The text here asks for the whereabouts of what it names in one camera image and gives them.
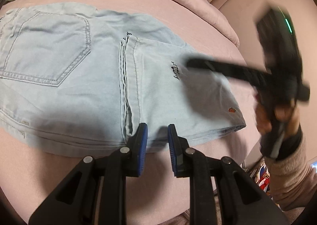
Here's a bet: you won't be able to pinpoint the light blue strawberry pants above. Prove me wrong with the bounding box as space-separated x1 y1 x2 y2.
1 2 245 157

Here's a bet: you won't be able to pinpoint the beige sleeved forearm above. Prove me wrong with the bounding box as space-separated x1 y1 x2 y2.
264 128 316 211

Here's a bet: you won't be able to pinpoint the person right hand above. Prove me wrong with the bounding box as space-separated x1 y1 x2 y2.
255 91 301 139

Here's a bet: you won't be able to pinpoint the pink bed sheet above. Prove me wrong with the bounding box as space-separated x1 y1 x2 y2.
0 0 263 225

